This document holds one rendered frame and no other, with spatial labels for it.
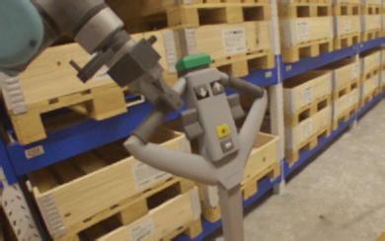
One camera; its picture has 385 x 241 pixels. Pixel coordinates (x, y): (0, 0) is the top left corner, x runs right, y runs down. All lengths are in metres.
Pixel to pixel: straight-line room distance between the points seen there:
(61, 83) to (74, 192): 0.47
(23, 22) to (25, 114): 0.80
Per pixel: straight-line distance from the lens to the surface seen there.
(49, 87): 1.14
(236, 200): 0.68
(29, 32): 0.36
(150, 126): 0.52
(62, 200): 1.25
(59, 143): 1.24
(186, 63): 0.59
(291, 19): 2.24
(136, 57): 0.48
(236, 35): 1.71
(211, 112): 0.59
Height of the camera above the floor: 1.47
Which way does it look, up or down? 17 degrees down
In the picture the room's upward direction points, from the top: 8 degrees counter-clockwise
